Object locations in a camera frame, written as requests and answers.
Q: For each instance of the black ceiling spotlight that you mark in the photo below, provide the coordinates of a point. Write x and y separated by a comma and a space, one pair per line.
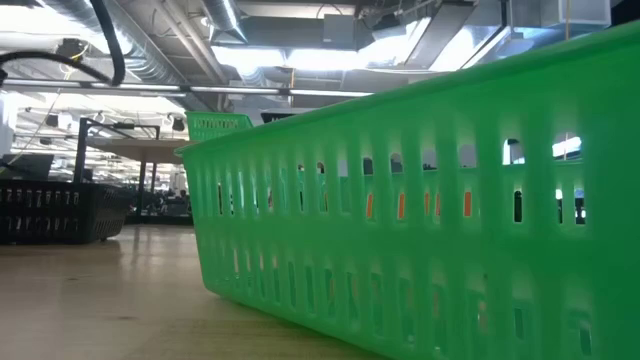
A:
177, 123
52, 120

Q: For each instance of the overhead beam with light strip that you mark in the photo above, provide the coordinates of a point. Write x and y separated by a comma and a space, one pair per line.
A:
150, 90

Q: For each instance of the white cylindrical object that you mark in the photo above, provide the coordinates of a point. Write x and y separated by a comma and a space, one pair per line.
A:
7, 125

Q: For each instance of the green plastic slotted basket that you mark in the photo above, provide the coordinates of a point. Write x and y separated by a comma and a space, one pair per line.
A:
217, 127
400, 240

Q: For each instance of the black monitor screen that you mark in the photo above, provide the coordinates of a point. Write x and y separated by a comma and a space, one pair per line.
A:
27, 167

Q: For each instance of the orange plastic slotted basket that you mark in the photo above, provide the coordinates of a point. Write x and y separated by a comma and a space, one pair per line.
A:
467, 204

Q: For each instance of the black plastic slotted basket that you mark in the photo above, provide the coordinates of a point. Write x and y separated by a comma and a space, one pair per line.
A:
55, 212

